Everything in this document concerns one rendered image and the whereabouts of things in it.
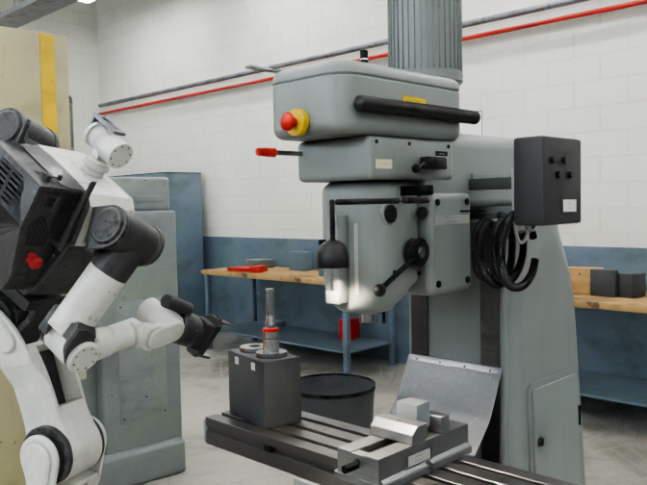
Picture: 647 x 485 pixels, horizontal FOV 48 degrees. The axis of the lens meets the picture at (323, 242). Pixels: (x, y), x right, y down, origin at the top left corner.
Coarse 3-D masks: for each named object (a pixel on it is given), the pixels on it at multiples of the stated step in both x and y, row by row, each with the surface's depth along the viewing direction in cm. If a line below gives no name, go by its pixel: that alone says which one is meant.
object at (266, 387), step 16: (240, 352) 212; (256, 352) 205; (240, 368) 210; (256, 368) 202; (272, 368) 200; (288, 368) 203; (240, 384) 211; (256, 384) 203; (272, 384) 200; (288, 384) 203; (240, 400) 211; (256, 400) 203; (272, 400) 201; (288, 400) 203; (240, 416) 212; (256, 416) 203; (272, 416) 201; (288, 416) 204
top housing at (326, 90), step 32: (320, 64) 159; (352, 64) 157; (288, 96) 165; (320, 96) 158; (352, 96) 157; (384, 96) 164; (416, 96) 172; (448, 96) 181; (320, 128) 159; (352, 128) 158; (384, 128) 164; (416, 128) 172; (448, 128) 182
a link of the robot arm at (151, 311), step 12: (144, 300) 184; (156, 300) 185; (168, 300) 180; (180, 300) 184; (144, 312) 182; (156, 312) 181; (168, 312) 182; (180, 312) 185; (192, 312) 187; (192, 324) 187
